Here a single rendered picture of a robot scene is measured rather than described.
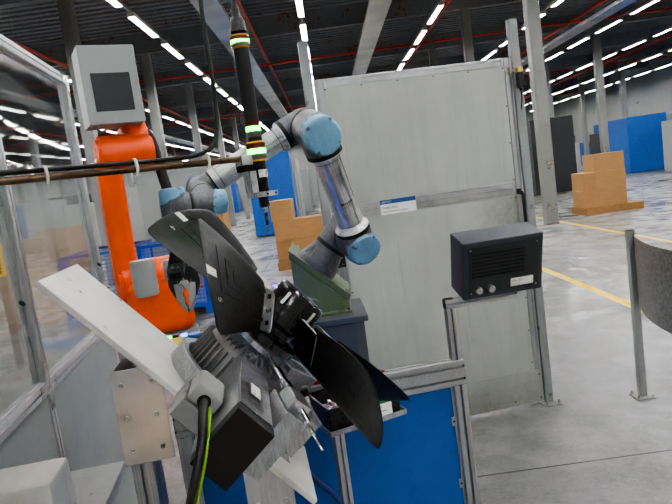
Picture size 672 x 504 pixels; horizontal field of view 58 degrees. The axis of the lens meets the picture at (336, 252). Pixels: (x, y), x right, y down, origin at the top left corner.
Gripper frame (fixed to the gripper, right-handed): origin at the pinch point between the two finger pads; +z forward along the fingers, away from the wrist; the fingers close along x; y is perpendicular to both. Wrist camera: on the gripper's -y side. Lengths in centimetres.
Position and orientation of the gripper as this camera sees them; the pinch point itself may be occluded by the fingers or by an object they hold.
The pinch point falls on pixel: (188, 308)
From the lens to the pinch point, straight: 181.5
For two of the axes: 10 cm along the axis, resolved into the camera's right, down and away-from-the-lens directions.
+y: -1.3, -0.9, 9.9
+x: -9.8, 1.4, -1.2
